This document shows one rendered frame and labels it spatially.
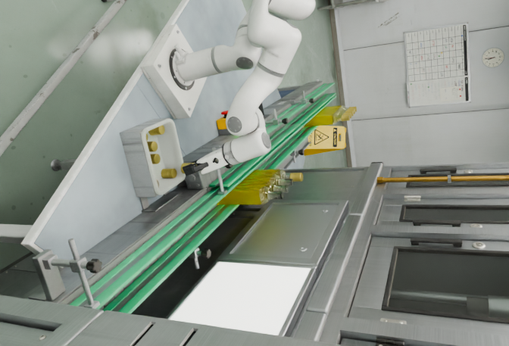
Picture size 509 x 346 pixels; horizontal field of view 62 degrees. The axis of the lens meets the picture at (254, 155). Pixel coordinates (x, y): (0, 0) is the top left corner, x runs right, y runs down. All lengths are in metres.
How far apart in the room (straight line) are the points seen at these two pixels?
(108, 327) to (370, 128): 7.06
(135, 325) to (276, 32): 0.80
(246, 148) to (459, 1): 6.17
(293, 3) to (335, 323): 0.84
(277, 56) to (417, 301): 0.74
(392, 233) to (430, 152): 6.08
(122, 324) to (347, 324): 0.65
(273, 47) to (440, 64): 6.16
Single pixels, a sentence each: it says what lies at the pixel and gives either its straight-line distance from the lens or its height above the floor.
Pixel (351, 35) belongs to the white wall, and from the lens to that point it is 7.32.
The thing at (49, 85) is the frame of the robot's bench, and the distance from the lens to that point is 1.96.
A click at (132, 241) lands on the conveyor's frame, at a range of 1.26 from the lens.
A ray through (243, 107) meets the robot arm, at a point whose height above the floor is 1.18.
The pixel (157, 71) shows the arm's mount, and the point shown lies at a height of 0.81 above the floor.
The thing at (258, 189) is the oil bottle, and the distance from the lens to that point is 1.51.
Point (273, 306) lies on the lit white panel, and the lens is 1.17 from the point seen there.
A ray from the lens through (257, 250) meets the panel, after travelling 1.43.
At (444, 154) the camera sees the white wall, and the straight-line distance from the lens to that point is 7.57.
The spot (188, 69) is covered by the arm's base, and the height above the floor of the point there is 0.86.
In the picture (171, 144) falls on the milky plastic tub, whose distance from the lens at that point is 1.49.
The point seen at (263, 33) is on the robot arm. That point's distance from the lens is 1.13.
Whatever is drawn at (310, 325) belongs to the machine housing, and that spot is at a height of 1.37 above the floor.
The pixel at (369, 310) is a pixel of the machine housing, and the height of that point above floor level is 1.48.
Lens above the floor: 1.69
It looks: 25 degrees down
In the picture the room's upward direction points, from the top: 87 degrees clockwise
